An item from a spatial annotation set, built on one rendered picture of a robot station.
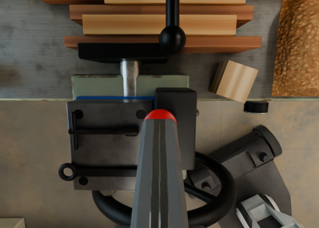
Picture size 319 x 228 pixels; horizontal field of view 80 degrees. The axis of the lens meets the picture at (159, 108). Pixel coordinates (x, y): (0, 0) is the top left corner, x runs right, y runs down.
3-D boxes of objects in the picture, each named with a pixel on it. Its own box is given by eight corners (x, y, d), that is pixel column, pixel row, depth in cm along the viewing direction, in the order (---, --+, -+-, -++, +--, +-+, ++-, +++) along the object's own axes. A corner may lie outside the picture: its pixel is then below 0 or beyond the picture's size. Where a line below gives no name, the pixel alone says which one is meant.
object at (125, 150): (85, 173, 24) (64, 202, 19) (79, 87, 23) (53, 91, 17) (187, 173, 25) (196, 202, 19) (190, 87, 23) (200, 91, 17)
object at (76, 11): (86, 29, 27) (70, 19, 22) (85, 17, 27) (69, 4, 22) (235, 29, 27) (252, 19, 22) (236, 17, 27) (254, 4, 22)
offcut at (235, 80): (234, 99, 29) (245, 103, 25) (208, 91, 29) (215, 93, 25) (246, 70, 28) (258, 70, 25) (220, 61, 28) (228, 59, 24)
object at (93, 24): (102, 44, 27) (82, 34, 20) (101, 29, 27) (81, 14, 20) (216, 44, 27) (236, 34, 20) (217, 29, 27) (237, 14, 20)
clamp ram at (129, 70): (106, 104, 28) (81, 118, 20) (103, 52, 27) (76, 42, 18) (166, 104, 28) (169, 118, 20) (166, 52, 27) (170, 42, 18)
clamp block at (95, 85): (97, 152, 34) (75, 180, 25) (92, 74, 31) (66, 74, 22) (182, 152, 34) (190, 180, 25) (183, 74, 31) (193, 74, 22)
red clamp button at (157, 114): (144, 139, 18) (143, 143, 17) (143, 108, 17) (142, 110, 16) (175, 139, 18) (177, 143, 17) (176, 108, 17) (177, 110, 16)
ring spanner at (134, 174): (60, 179, 20) (58, 182, 20) (58, 161, 20) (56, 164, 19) (155, 180, 20) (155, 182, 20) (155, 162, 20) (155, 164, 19)
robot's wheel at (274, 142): (255, 119, 120) (265, 143, 126) (248, 123, 121) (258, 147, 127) (276, 133, 101) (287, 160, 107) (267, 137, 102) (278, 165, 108)
